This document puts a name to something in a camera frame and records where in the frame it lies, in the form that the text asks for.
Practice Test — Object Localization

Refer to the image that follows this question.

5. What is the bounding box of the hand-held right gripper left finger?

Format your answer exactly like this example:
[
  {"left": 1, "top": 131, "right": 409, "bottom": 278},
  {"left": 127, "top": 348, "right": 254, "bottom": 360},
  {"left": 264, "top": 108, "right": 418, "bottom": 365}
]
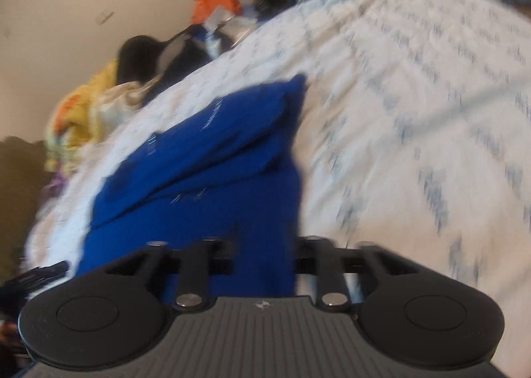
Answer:
[{"left": 104, "top": 237, "right": 234, "bottom": 313}]

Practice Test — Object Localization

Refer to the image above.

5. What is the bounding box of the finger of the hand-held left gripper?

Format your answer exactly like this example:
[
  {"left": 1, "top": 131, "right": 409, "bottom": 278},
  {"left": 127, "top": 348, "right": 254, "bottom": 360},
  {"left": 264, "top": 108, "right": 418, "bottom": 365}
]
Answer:
[{"left": 17, "top": 260, "right": 70, "bottom": 285}]

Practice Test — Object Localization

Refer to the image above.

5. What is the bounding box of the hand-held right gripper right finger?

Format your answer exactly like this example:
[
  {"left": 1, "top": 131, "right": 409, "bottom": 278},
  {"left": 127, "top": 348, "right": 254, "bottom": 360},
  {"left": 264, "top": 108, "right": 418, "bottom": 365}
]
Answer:
[{"left": 295, "top": 235, "right": 416, "bottom": 313}]

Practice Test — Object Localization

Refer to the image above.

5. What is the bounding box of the blue small garment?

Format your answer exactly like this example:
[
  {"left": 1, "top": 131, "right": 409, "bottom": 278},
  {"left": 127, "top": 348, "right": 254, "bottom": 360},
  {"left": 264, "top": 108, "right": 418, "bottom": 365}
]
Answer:
[{"left": 77, "top": 73, "right": 310, "bottom": 304}]

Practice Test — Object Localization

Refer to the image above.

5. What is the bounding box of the yellow floral blanket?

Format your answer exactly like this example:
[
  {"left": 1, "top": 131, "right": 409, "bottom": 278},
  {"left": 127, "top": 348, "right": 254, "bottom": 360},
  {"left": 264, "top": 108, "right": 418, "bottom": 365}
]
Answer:
[{"left": 43, "top": 60, "right": 162, "bottom": 173}]

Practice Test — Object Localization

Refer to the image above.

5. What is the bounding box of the white printed bedsheet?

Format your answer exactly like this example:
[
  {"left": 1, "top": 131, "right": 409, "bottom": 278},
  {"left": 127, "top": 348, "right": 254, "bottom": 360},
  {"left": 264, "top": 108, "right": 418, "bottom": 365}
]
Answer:
[{"left": 23, "top": 0, "right": 531, "bottom": 378}]

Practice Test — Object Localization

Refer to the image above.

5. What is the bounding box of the black and grey cloth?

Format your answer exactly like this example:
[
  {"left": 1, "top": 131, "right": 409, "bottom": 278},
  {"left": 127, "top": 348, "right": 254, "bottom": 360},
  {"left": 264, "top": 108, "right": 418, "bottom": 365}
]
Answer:
[{"left": 116, "top": 25, "right": 214, "bottom": 101}]

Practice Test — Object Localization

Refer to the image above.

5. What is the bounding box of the orange cloth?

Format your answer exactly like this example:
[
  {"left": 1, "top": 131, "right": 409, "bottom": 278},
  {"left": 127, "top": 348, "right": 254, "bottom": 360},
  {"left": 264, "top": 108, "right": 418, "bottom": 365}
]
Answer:
[{"left": 193, "top": 0, "right": 243, "bottom": 26}]

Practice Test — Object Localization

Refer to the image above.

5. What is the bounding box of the small black bag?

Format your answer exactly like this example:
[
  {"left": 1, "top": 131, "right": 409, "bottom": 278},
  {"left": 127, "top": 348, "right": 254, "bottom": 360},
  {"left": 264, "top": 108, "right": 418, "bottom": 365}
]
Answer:
[{"left": 253, "top": 0, "right": 298, "bottom": 17}]

